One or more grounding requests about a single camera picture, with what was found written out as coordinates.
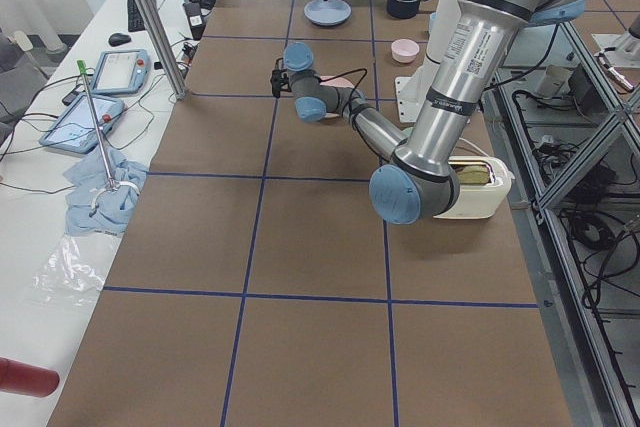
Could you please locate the pink bowl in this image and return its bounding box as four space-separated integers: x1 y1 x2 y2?
391 38 420 64

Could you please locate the pink plate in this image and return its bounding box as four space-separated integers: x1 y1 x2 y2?
321 76 354 120

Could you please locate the metal reacher grabber tool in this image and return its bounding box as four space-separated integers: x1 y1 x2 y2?
76 60 140 217

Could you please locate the light blue cloth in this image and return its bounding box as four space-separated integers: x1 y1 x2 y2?
63 147 147 236

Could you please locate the blue teach pendant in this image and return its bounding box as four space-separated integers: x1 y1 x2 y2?
39 93 125 154
90 49 149 96

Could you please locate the red cylinder bottle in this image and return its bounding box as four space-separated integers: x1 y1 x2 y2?
1 358 60 398

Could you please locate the black computer mouse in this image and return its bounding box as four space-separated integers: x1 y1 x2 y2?
108 33 131 47

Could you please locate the aluminium frame post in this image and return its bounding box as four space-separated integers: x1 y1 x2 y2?
135 0 186 100

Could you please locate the blue plate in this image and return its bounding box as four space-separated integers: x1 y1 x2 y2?
303 0 352 27

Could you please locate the clear plastic bag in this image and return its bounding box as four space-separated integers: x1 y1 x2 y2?
26 233 121 312

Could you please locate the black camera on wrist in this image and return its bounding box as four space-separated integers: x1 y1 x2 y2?
270 57 291 99

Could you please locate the blue teach pendant upper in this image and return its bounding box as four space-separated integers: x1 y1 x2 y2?
90 49 149 96

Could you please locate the white toaster with bread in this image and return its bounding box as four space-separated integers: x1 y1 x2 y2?
437 138 515 220

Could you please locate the black keyboard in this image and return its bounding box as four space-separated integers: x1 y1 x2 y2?
126 0 145 33

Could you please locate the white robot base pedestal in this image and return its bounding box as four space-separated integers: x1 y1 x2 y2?
395 0 460 124

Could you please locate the blue teach pendant lower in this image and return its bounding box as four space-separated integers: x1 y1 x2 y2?
39 93 125 154

